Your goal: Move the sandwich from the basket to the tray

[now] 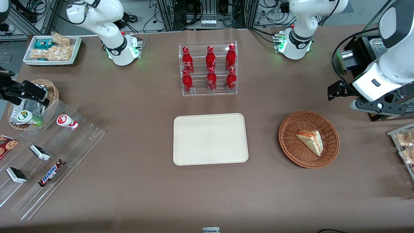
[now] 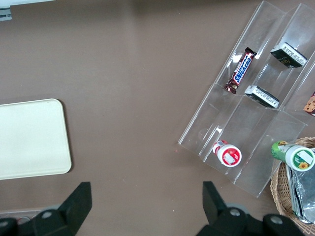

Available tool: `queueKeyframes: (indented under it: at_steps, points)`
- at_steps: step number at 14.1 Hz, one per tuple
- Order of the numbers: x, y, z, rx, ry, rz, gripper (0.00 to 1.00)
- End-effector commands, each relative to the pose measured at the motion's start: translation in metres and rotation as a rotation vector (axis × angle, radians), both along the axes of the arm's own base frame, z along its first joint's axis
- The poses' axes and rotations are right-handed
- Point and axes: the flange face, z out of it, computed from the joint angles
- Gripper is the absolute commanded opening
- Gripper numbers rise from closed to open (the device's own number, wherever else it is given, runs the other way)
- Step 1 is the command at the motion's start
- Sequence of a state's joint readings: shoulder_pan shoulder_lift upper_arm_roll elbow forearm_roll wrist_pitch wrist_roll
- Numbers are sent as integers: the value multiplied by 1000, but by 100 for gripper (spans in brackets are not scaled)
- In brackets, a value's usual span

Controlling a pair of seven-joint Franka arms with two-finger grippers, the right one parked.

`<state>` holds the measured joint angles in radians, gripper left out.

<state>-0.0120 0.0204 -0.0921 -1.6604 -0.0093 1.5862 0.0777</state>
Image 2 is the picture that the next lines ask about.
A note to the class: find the small light wicker basket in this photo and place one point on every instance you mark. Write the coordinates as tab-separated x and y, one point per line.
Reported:
280	194

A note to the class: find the black chocolate box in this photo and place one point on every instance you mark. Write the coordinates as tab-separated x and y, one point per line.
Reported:
288	57
263	97

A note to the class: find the clear acrylic tiered display stand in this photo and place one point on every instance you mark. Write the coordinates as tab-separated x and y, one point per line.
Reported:
221	118

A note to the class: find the silver foil package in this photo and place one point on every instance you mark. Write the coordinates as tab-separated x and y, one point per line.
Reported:
305	196

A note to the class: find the green-capped drink bottle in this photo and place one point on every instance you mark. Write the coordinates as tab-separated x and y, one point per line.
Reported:
299	157

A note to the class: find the chocolate chip cookie package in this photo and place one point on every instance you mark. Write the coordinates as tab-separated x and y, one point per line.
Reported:
310	105

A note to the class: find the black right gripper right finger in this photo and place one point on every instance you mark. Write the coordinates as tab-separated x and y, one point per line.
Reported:
214	209

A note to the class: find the Snickers chocolate bar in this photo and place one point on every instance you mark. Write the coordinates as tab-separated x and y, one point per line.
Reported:
242	68

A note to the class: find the red-capped white yogurt bottle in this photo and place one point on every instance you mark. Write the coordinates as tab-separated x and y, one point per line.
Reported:
229	155

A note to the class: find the cream rectangular plastic tray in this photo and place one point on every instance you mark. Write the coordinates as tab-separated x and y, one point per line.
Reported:
32	140

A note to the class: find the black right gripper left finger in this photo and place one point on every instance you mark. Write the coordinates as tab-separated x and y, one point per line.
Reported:
73	209

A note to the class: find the grey aluminium rail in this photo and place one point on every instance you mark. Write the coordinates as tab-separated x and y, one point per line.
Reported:
5	14

